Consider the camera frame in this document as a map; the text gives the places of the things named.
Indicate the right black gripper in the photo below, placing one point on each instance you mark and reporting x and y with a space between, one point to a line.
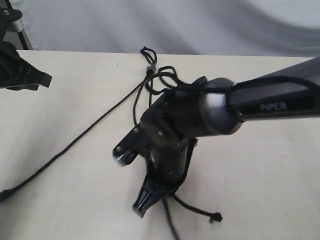
165 174

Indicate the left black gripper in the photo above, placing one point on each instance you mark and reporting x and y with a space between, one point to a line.
16 74

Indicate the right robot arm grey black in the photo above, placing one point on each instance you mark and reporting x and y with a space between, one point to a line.
216 107

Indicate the black stand pole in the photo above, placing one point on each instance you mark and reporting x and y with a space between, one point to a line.
23 37

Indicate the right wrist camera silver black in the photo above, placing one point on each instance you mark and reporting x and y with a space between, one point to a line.
135 143

